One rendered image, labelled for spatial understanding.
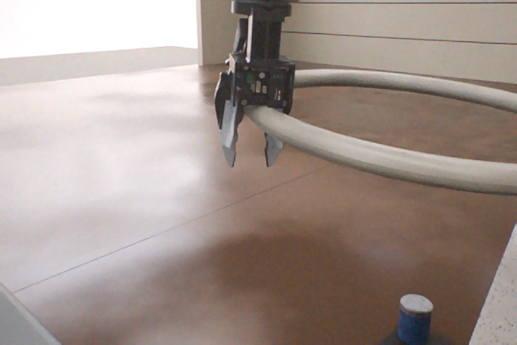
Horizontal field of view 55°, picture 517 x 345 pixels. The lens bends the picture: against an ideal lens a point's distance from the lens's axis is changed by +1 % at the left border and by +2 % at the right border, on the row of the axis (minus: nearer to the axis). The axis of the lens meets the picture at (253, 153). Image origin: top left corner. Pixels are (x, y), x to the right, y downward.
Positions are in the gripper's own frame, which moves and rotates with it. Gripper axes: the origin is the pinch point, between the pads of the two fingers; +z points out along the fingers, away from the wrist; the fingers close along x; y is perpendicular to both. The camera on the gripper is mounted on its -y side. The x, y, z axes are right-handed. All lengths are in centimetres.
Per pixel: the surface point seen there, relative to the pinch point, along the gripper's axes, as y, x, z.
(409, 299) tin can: -65, 67, 74
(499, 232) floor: -131, 146, 87
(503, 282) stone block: 5.4, 38.2, 17.7
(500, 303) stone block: 7.8, 36.6, 19.6
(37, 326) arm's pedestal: 27.1, -20.7, 4.7
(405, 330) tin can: -60, 64, 82
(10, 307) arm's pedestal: 24.2, -23.5, 4.9
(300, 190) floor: -197, 63, 95
